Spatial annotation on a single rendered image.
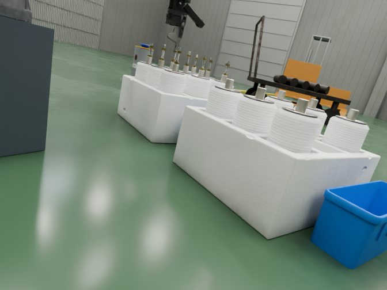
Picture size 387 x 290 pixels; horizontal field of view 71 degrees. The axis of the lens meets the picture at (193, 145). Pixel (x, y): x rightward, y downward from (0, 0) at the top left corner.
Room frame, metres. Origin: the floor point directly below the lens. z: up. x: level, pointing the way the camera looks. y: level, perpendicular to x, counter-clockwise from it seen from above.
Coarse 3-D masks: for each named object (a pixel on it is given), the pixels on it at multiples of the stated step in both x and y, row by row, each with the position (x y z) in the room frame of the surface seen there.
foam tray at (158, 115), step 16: (128, 80) 1.17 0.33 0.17; (128, 96) 1.14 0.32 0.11; (144, 96) 1.02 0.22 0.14; (160, 96) 0.92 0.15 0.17; (176, 96) 0.96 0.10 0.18; (128, 112) 1.12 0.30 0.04; (144, 112) 1.00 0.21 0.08; (160, 112) 0.93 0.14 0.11; (176, 112) 0.96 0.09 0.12; (144, 128) 0.98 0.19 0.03; (160, 128) 0.93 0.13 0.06; (176, 128) 0.97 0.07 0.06
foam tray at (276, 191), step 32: (192, 128) 0.74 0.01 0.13; (224, 128) 0.64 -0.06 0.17; (192, 160) 0.71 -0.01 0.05; (224, 160) 0.62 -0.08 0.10; (256, 160) 0.55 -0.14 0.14; (288, 160) 0.49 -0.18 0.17; (320, 160) 0.53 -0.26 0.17; (352, 160) 0.62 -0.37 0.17; (224, 192) 0.60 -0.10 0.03; (256, 192) 0.53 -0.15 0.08; (288, 192) 0.49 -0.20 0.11; (320, 192) 0.57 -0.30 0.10; (256, 224) 0.51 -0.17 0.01; (288, 224) 0.52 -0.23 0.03
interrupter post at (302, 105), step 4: (300, 100) 0.58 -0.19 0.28; (304, 100) 0.58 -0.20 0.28; (308, 100) 0.59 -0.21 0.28; (300, 104) 0.58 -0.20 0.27; (304, 104) 0.58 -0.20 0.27; (296, 108) 0.59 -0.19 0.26; (300, 108) 0.58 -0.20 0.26; (304, 108) 0.58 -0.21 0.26; (300, 112) 0.58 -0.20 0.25; (304, 112) 0.58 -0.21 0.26
